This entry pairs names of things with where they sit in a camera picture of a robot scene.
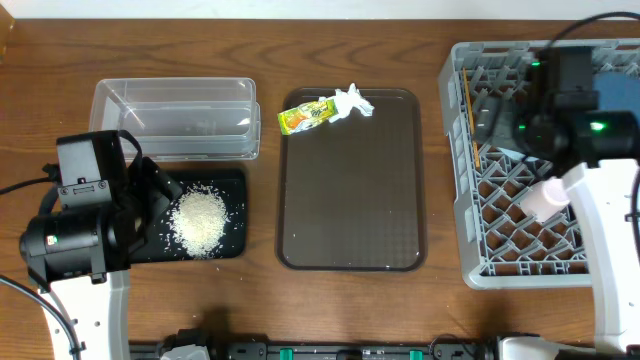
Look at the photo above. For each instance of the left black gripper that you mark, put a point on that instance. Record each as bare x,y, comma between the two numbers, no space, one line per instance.
152,199

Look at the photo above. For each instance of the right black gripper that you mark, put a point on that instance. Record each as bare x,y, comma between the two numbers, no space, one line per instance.
503,133

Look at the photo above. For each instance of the wooden chopstick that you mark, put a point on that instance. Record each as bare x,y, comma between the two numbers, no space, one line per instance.
467,94

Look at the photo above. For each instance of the pile of rice grains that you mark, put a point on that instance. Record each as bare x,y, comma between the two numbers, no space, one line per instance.
197,221

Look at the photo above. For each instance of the pink cup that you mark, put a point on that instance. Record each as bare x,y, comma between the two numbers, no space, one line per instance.
545,199

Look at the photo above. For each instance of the dark blue plate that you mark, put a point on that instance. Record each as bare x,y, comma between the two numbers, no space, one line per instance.
618,92

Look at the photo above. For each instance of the white tissue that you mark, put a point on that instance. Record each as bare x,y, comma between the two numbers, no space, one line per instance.
346,101

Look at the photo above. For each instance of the green yellow snack wrapper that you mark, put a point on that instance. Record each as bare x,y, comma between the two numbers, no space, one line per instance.
306,116

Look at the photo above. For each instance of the light blue bowl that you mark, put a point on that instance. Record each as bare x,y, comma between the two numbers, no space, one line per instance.
516,156

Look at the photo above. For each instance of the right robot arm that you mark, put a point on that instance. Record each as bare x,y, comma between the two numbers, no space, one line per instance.
591,139

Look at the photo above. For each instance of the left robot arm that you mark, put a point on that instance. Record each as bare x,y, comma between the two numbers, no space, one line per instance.
79,248

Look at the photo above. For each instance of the grey dishwasher rack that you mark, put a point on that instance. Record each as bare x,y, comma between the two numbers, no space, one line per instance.
500,247

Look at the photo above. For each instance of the black plastic tray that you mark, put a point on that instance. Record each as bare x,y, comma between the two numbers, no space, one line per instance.
232,186

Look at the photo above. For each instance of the clear plastic bin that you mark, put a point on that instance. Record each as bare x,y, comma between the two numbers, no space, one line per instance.
178,119

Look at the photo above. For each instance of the brown serving tray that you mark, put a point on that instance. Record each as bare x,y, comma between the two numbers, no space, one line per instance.
351,193

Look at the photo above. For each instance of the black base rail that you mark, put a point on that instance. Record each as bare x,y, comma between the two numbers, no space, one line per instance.
254,347

